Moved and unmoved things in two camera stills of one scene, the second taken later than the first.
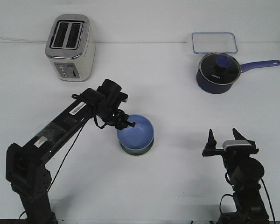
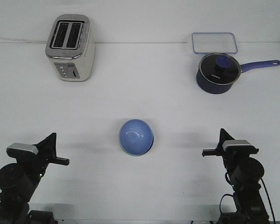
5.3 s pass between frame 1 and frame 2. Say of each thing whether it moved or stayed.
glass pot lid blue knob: stayed
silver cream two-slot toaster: stayed
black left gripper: moved
